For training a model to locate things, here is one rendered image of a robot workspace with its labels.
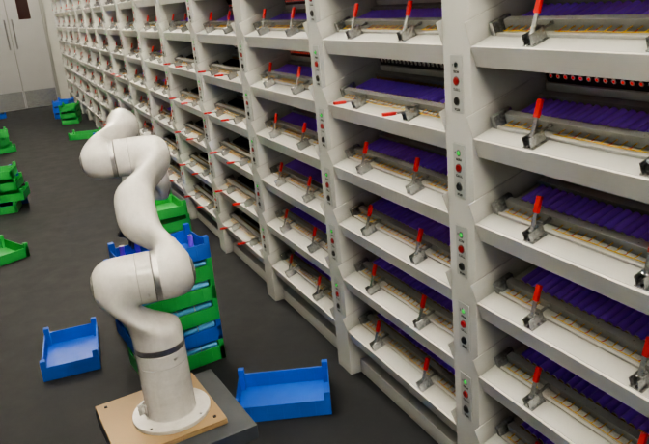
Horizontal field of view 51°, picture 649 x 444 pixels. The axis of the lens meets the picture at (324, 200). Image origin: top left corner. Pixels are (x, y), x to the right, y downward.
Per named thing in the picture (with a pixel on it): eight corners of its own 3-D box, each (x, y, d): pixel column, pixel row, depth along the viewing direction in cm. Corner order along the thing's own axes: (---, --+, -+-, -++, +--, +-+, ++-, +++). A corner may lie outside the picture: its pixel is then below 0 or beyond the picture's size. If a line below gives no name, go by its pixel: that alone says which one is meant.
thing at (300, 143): (324, 172, 219) (309, 134, 213) (260, 143, 272) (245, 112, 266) (375, 143, 224) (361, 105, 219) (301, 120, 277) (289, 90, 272)
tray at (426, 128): (451, 150, 152) (439, 112, 148) (332, 117, 205) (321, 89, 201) (518, 110, 158) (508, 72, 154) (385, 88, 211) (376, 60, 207)
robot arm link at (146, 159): (131, 317, 157) (201, 302, 161) (124, 290, 148) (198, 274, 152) (109, 161, 186) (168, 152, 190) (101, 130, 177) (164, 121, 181)
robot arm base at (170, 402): (139, 445, 156) (125, 374, 150) (127, 403, 173) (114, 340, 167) (218, 419, 162) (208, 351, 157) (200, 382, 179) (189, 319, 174)
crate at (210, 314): (139, 346, 230) (135, 324, 228) (123, 324, 247) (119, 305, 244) (220, 318, 245) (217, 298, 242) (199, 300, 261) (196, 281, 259)
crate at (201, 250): (127, 281, 223) (123, 259, 221) (111, 263, 240) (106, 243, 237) (211, 257, 238) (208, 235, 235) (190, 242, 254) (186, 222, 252)
